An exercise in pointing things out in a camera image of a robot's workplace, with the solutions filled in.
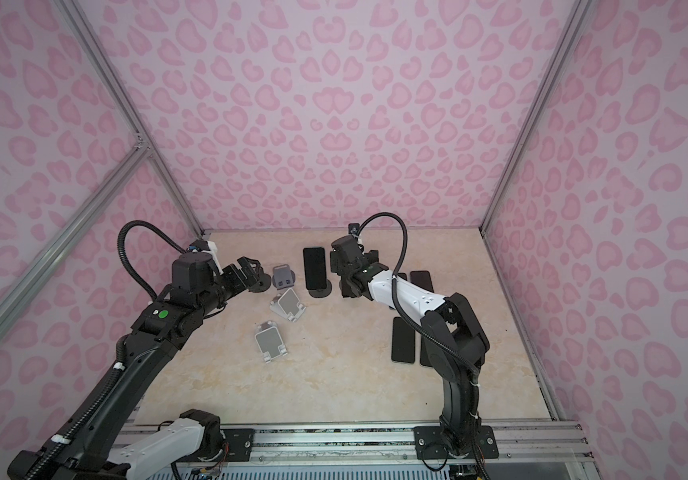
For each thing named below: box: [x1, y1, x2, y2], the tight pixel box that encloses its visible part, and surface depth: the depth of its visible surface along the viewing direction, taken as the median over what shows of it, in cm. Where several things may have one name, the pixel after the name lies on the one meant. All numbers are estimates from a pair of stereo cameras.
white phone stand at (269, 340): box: [254, 320, 288, 364], surface depth 88 cm
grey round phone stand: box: [272, 264, 296, 290], surface depth 105 cm
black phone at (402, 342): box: [391, 316, 415, 364], surface depth 90 cm
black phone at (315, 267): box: [303, 247, 327, 290], surface depth 97 cm
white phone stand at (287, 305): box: [270, 288, 307, 323], surface depth 96 cm
